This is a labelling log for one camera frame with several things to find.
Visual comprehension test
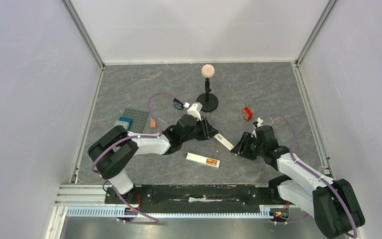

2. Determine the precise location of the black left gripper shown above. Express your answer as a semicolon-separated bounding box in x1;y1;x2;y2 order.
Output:
182;117;219;144

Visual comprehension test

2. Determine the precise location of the white remote control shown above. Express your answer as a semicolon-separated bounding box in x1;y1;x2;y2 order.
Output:
186;153;220;168

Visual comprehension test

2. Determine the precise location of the white remote battery cover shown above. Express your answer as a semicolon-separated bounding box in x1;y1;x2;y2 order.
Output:
214;133;234;151

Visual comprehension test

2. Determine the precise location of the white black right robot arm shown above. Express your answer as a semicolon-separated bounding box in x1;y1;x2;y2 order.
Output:
231;125;366;239

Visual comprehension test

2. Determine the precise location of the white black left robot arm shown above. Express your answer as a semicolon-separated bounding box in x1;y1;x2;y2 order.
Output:
88;114;219;203

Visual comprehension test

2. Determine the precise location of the black round stand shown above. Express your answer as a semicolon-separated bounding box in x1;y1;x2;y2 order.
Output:
196;78;219;113

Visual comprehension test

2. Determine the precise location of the small red toy block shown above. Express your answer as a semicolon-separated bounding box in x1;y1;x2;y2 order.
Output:
242;107;253;121

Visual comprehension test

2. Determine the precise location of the small black blue block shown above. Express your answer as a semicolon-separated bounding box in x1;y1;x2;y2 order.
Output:
173;98;184;111

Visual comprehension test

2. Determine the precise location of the pink ball on stand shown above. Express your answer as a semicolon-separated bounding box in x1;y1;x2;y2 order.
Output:
201;64;215;78

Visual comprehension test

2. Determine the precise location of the grey lego baseplate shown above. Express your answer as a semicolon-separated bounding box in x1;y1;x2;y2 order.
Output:
122;108;149;133

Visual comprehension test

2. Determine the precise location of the blue grey lego brick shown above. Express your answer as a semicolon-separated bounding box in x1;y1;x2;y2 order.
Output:
114;117;133;131

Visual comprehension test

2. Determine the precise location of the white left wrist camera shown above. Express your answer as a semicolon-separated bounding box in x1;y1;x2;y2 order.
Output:
187;102;202;121

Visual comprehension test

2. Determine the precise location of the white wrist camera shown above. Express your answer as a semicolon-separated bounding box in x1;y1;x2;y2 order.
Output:
187;102;202;121
252;117;264;138

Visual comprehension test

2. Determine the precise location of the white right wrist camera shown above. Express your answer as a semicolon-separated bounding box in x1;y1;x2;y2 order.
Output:
252;117;264;138

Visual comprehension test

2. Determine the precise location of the tan wooden bracket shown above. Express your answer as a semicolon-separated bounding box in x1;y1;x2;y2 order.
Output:
150;118;157;128

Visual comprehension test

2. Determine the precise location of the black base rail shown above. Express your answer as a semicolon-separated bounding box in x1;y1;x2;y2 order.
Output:
123;184;290;214

